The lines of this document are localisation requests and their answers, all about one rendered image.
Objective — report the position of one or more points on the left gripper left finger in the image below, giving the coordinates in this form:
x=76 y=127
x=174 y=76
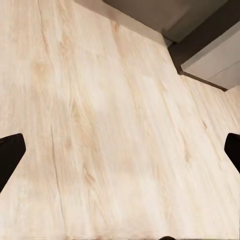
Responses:
x=12 y=150

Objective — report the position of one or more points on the fridge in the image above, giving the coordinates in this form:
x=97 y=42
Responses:
x=211 y=53

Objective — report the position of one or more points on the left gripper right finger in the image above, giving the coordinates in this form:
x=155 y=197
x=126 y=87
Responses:
x=232 y=149

